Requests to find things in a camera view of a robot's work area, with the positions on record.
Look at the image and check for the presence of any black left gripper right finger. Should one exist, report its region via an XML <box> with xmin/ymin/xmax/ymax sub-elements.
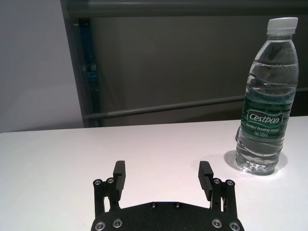
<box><xmin>197</xmin><ymin>160</ymin><xmax>239</xmax><ymax>217</ymax></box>

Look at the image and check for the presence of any clear green-label water bottle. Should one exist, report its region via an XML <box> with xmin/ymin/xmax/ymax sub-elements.
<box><xmin>235</xmin><ymin>17</ymin><xmax>300</xmax><ymax>174</ymax></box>

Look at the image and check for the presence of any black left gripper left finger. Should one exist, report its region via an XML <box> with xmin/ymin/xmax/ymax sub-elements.
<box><xmin>92</xmin><ymin>160</ymin><xmax>127</xmax><ymax>216</ymax></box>

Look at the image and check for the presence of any dark blue vertical post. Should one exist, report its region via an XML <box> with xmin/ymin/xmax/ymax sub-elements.
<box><xmin>77</xmin><ymin>18</ymin><xmax>103</xmax><ymax>127</ymax></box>

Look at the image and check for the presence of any dark grey wall rail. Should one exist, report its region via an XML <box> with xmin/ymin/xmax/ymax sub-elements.
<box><xmin>83</xmin><ymin>88</ymin><xmax>308</xmax><ymax>120</ymax></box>

